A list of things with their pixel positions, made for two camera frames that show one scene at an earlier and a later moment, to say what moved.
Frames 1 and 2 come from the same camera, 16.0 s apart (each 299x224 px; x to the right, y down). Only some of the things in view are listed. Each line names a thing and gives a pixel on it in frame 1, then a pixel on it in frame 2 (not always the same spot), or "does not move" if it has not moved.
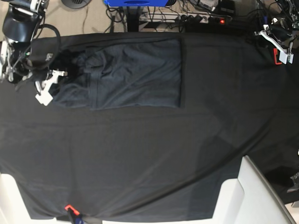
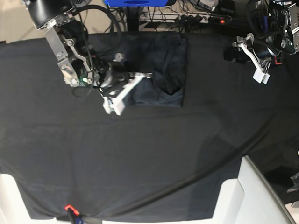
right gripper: [280, 31] → [259, 52]
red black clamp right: [276, 54] does not move
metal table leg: [133, 13] does not move
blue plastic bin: [137, 3] does not move
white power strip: [183, 17] does not move
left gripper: [37, 65] → [114, 75]
